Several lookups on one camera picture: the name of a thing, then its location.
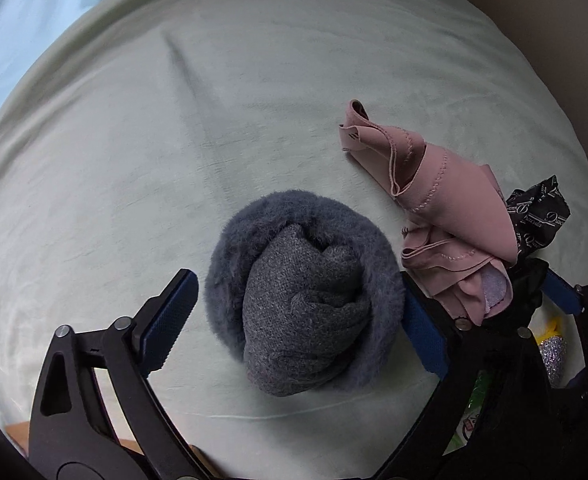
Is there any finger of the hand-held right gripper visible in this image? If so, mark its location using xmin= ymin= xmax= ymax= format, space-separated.
xmin=543 ymin=267 xmax=588 ymax=317

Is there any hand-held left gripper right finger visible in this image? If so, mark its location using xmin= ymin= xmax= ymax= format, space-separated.
xmin=374 ymin=280 xmax=557 ymax=480

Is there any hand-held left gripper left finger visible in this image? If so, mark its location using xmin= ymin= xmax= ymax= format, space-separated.
xmin=28 ymin=268 xmax=211 ymax=480

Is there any black printed cloth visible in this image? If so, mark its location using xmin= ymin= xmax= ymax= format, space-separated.
xmin=484 ymin=175 xmax=572 ymax=333

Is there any pink garment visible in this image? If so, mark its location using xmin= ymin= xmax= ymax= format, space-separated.
xmin=338 ymin=99 xmax=519 ymax=326

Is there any grey fuzzy sock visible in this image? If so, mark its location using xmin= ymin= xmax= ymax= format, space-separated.
xmin=205 ymin=189 xmax=407 ymax=398

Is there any yellow soft toy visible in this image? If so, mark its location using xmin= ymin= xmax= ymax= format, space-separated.
xmin=534 ymin=317 xmax=566 ymax=348

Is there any silver glitter object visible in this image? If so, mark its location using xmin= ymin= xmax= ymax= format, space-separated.
xmin=538 ymin=337 xmax=569 ymax=388

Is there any green and white packet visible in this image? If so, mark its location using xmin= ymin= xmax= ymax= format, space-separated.
xmin=446 ymin=370 xmax=492 ymax=453

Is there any pale green bed sheet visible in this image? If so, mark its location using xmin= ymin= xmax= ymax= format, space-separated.
xmin=0 ymin=0 xmax=588 ymax=467

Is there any light blue cloth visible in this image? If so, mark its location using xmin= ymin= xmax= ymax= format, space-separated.
xmin=0 ymin=0 xmax=167 ymax=146

